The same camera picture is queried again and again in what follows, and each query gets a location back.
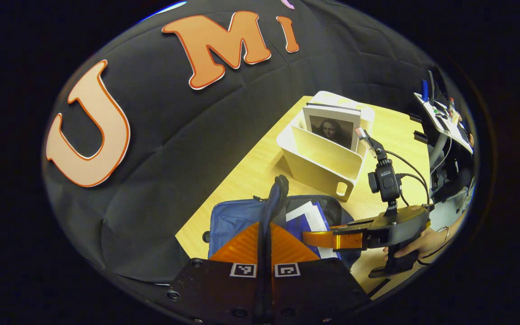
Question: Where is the black portrait cover book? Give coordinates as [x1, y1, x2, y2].
[302, 102, 362, 152]

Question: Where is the cluttered equipment stand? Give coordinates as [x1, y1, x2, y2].
[408, 67, 476, 204]

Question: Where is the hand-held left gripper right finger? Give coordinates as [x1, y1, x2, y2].
[269, 222, 370, 325]

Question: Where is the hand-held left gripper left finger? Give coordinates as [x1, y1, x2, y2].
[167, 221, 266, 325]

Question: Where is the blue cover book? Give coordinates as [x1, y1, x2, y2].
[285, 201, 343, 260]

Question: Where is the white plastic bookshelf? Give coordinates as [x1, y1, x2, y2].
[276, 90, 376, 202]

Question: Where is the blue schoolbag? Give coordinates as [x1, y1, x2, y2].
[208, 175, 362, 271]

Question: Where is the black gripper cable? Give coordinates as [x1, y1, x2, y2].
[398, 173, 430, 199]
[385, 150, 431, 206]

